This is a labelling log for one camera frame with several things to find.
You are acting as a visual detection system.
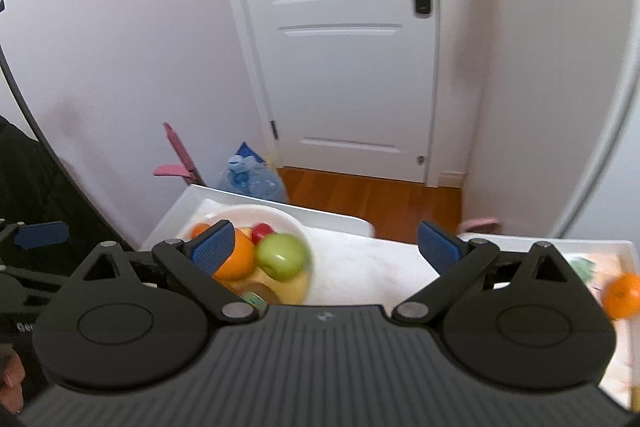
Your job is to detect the large orange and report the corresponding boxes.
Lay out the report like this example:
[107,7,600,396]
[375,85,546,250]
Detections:
[214,229,256,282]

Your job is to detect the brown kiwi with sticker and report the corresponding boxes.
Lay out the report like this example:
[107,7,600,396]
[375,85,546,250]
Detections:
[241,291,269,315]

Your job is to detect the small red tomato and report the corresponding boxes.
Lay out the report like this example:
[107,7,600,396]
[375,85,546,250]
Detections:
[250,222,274,245]

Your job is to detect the person's left hand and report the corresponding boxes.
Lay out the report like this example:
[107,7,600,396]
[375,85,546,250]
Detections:
[0,343,25,413]

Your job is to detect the small orange tangerine in plate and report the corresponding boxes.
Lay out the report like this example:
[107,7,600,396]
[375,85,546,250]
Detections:
[190,222,210,239]

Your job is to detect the pink slipper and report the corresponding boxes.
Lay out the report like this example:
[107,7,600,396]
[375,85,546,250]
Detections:
[457,217,502,234]

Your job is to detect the white duck pattern plate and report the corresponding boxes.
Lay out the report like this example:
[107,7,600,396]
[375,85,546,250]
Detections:
[179,205,312,305]

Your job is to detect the green apple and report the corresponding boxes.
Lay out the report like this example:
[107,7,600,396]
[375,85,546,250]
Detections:
[255,233,310,282]

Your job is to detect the floral white tablecloth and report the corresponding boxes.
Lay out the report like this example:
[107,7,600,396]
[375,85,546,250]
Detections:
[302,223,436,311]

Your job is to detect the small tangerine on table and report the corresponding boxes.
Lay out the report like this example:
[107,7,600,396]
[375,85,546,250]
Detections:
[602,273,640,320]

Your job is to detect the white door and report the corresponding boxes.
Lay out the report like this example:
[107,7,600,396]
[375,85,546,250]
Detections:
[211,0,482,188]

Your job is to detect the black cable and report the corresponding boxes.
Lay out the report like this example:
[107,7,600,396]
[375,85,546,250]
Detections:
[0,0,134,253]

